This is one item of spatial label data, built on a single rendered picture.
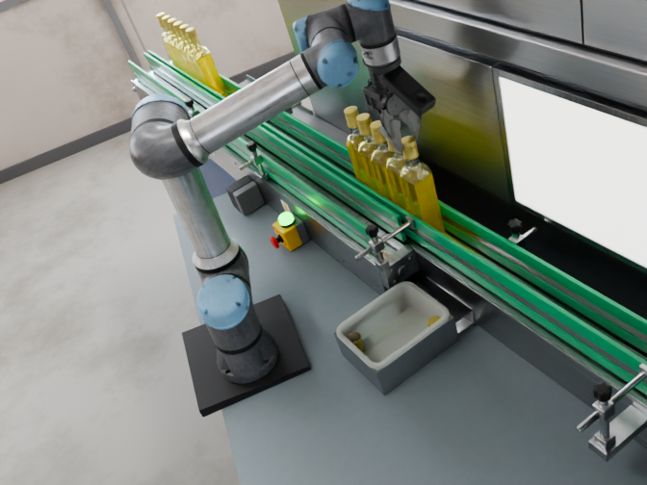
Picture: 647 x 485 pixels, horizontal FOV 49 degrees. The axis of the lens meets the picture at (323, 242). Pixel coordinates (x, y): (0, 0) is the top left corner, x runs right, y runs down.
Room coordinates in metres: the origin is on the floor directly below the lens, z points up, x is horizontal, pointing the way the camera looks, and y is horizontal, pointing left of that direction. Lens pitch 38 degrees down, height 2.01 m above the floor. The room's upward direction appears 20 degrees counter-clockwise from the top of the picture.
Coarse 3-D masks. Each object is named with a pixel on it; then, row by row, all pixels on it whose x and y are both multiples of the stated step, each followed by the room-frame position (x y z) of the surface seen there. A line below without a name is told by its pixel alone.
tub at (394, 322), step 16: (400, 288) 1.23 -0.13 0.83; (416, 288) 1.21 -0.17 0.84; (368, 304) 1.21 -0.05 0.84; (384, 304) 1.21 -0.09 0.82; (400, 304) 1.23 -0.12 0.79; (416, 304) 1.21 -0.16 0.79; (432, 304) 1.15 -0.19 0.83; (352, 320) 1.18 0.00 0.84; (368, 320) 1.19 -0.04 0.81; (384, 320) 1.21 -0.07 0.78; (400, 320) 1.20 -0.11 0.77; (416, 320) 1.18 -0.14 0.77; (368, 336) 1.18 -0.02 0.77; (384, 336) 1.17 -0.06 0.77; (400, 336) 1.15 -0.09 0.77; (416, 336) 1.07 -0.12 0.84; (368, 352) 1.14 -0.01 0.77; (384, 352) 1.12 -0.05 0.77; (400, 352) 1.04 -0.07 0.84
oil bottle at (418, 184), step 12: (408, 168) 1.32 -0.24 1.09; (420, 168) 1.31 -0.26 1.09; (408, 180) 1.30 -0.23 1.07; (420, 180) 1.29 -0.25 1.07; (432, 180) 1.31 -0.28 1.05; (408, 192) 1.32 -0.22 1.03; (420, 192) 1.29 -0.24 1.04; (432, 192) 1.30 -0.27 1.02; (408, 204) 1.33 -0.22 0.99; (420, 204) 1.29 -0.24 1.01; (432, 204) 1.30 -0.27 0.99; (420, 216) 1.29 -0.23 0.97; (432, 216) 1.30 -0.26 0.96
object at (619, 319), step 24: (288, 120) 2.01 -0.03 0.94; (312, 144) 1.89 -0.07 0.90; (336, 144) 1.74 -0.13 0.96; (456, 216) 1.26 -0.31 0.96; (480, 240) 1.20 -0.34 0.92; (504, 240) 1.13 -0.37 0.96; (504, 264) 1.13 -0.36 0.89; (528, 264) 1.06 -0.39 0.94; (552, 288) 1.00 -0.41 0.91; (576, 288) 0.94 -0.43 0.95; (600, 312) 0.89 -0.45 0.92; (624, 312) 0.84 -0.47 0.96; (624, 336) 0.84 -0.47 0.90
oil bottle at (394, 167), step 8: (392, 160) 1.37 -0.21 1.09; (400, 160) 1.36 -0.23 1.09; (392, 168) 1.36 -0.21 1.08; (400, 168) 1.35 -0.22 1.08; (392, 176) 1.37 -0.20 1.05; (400, 176) 1.34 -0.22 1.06; (392, 184) 1.38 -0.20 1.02; (400, 184) 1.35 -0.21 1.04; (400, 192) 1.35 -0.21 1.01; (400, 200) 1.36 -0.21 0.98
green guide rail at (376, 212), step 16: (160, 64) 2.78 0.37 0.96; (176, 80) 2.66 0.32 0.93; (192, 96) 2.54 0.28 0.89; (208, 96) 2.35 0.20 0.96; (256, 128) 2.01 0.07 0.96; (272, 144) 1.93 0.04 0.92; (288, 144) 1.83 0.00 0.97; (288, 160) 1.85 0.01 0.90; (304, 160) 1.73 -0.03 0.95; (320, 176) 1.68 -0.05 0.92; (336, 176) 1.58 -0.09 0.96; (336, 192) 1.60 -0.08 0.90; (352, 192) 1.51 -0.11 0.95; (368, 208) 1.46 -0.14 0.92; (384, 208) 1.38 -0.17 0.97; (384, 224) 1.39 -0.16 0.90; (400, 224) 1.33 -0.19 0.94
